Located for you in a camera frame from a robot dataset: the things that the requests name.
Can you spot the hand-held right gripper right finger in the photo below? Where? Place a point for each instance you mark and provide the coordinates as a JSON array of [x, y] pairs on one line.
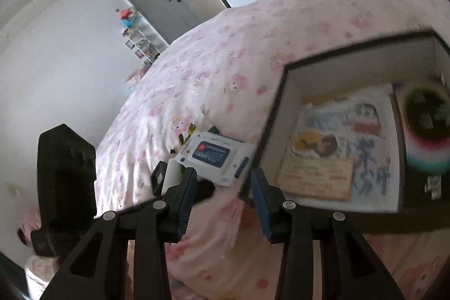
[[262, 205]]

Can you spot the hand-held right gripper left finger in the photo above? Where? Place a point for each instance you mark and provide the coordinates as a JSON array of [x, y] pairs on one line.
[[184, 205]]

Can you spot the white blue wet wipes pack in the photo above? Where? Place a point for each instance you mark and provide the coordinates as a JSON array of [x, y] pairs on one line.
[[214, 152]]

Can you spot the cartoon figure sticker card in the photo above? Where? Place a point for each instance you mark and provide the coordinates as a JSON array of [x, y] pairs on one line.
[[314, 144]]

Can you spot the cartoon picture frame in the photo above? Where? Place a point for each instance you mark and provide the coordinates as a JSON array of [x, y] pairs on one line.
[[369, 152]]

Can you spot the black book with rainbow rim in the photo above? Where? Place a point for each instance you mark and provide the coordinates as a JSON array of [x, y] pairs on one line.
[[425, 131]]

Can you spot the white box with black face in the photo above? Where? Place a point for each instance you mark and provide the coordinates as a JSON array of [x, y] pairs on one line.
[[165, 177]]

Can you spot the yellow green snack packet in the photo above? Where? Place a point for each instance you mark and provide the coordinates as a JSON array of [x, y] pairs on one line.
[[187, 134]]

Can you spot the pink toys on floor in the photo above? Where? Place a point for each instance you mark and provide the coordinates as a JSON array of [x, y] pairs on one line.
[[135, 78]]

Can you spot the pink printed blanket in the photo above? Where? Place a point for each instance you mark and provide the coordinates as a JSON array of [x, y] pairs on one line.
[[228, 57]]

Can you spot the white shelf rack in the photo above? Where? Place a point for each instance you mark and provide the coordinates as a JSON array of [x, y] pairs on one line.
[[147, 41]]

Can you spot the red blue plush toy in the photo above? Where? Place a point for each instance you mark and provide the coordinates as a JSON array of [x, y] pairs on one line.
[[127, 16]]

